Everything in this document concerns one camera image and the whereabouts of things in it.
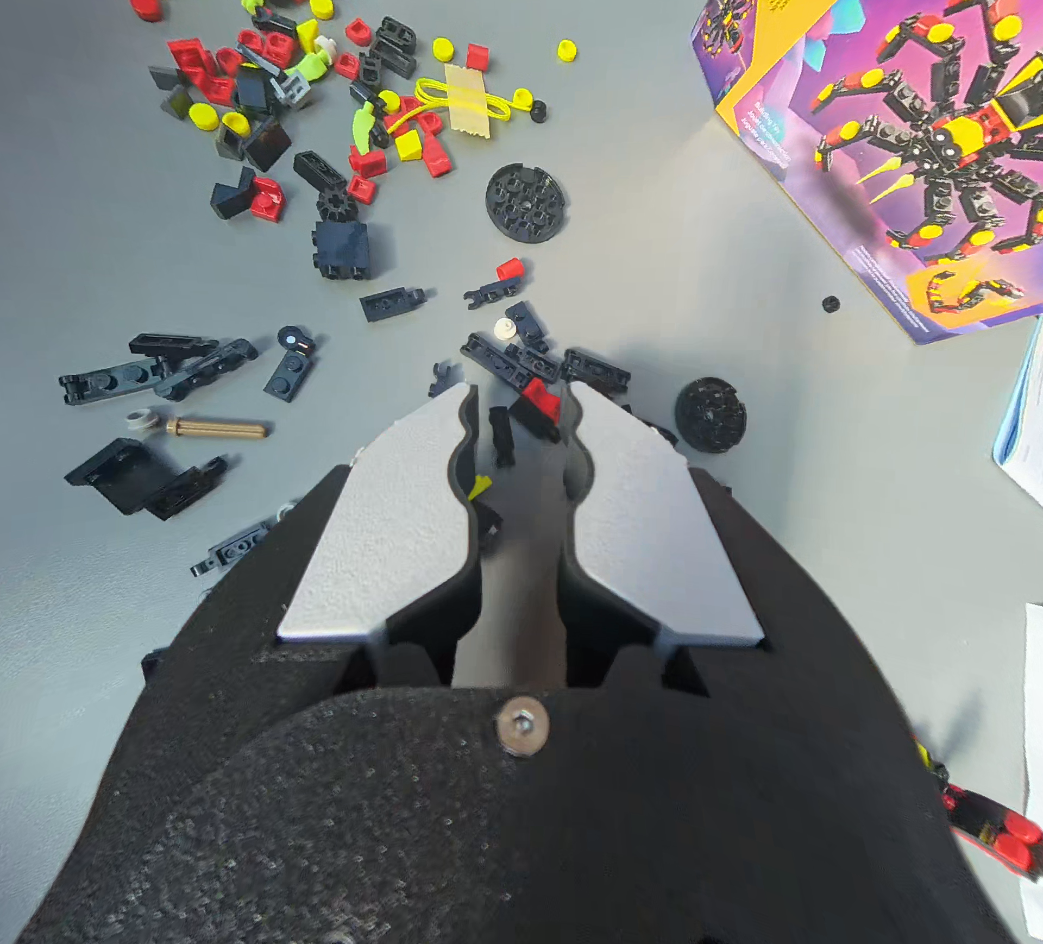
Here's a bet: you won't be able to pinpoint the red black yellow brick assembly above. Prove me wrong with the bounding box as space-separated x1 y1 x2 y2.
913 736 1043 880

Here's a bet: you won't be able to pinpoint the scattered small toy bricks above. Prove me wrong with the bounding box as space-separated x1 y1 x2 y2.
57 0 842 578

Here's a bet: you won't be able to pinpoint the black domed round brick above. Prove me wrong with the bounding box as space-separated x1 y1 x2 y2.
675 377 748 455

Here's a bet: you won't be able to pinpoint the black flat round plate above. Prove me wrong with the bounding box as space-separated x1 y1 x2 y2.
486 163 567 244

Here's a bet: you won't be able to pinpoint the purple toy brick box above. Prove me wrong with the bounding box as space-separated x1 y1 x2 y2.
691 0 1043 346

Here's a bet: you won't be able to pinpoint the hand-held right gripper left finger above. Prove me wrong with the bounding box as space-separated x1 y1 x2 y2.
275 382 485 686

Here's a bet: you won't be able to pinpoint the yellow string with paper band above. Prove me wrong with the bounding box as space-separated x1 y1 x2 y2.
414 64 535 140

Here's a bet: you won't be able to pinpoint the small light blue booklet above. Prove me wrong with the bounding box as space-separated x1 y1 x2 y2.
991 317 1043 509

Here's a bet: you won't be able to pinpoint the black cube brick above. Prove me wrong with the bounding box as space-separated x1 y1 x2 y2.
312 219 372 281

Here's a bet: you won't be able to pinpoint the tan axle pin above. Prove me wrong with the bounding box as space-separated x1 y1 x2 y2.
166 416 270 442

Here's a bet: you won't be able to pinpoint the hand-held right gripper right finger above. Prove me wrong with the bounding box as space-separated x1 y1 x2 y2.
559 380 767 680

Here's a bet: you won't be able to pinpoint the grey desk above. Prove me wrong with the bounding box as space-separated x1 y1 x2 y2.
0 0 1043 944

